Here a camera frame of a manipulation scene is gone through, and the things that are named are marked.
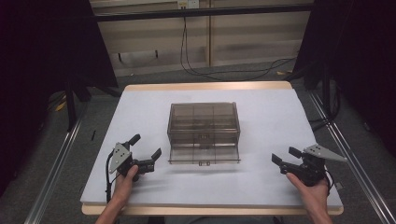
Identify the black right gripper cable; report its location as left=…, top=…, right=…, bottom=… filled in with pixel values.
left=323, top=166, right=336, bottom=191

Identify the black floor cable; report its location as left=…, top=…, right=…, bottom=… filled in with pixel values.
left=179, top=16, right=297, bottom=82

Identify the metal floor rail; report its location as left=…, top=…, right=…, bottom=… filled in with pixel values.
left=23, top=116, right=84, bottom=224
left=307, top=91, right=396, bottom=224

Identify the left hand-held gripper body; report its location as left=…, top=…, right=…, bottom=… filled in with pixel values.
left=108, top=141, right=155, bottom=183

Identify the white wall socket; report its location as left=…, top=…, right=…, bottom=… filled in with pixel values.
left=177, top=0, right=200, bottom=10

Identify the person's right hand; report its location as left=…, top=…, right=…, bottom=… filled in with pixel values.
left=285, top=172, right=332, bottom=217

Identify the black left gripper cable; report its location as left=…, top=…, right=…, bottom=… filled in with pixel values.
left=105, top=149, right=121, bottom=203

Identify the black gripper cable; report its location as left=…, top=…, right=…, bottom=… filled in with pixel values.
left=323, top=166, right=336, bottom=191
left=105, top=149, right=121, bottom=203

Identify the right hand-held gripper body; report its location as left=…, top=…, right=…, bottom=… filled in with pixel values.
left=279, top=143, right=348, bottom=188

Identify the white table mat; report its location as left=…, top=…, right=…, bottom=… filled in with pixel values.
left=79, top=88, right=344, bottom=209

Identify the black curtain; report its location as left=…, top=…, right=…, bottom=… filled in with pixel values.
left=292, top=0, right=396, bottom=158
left=0, top=0, right=120, bottom=198

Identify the transparent brown plastic drawer box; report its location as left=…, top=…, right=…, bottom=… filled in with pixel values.
left=166, top=101, right=242, bottom=167

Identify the black horizontal bar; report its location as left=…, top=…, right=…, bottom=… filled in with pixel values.
left=92, top=3, right=315, bottom=22

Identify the person's left hand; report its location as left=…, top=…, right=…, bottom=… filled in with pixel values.
left=110, top=164, right=140, bottom=207

